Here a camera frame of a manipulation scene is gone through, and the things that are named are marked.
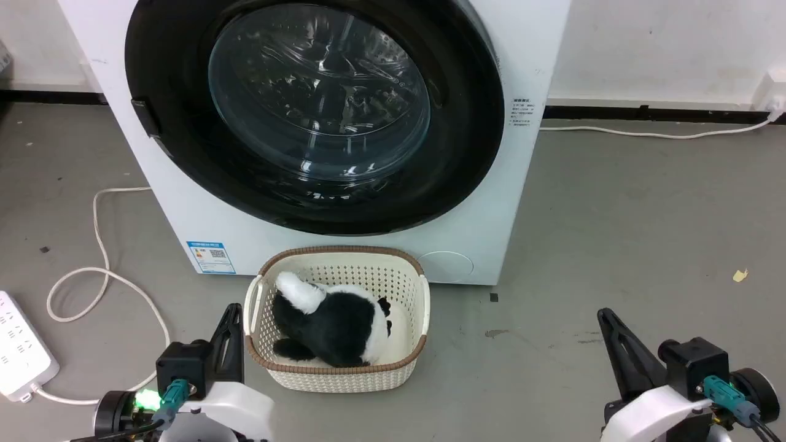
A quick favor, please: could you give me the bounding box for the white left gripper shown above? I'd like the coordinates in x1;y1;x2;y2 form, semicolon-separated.
158;304;275;442

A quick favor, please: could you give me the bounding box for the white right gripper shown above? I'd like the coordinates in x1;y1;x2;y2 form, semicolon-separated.
597;308;716;442

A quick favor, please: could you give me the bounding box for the white front-load washing machine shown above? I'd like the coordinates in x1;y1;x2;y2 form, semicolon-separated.
58;0;572;286

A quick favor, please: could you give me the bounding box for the round black glass washer door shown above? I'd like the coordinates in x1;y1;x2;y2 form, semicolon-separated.
125;0;506;236

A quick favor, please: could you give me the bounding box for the blue energy label sticker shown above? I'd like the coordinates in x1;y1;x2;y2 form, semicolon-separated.
187;241;237;275

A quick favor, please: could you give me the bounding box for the black and white panda plush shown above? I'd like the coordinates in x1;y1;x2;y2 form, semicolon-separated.
271;271;393;368

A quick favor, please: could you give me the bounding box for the cream laundry basket brown rim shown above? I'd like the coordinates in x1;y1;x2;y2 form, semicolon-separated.
244;246;430;394

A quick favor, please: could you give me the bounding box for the round white filter cover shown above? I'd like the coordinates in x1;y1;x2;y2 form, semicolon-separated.
421;250;475;284

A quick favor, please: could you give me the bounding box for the white power strip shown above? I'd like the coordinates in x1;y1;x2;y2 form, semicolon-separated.
0;290;60;403

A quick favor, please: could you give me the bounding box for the small printed text sticker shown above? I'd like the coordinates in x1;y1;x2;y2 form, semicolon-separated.
511;97;535;127

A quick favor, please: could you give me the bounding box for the teal plug black right cable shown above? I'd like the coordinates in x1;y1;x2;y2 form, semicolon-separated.
702;376;782;442

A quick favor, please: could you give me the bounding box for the white power strip cord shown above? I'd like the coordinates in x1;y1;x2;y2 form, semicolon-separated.
31;186;171;406

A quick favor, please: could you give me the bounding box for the white washer power cord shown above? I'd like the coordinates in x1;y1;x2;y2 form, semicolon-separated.
539;110;782;140

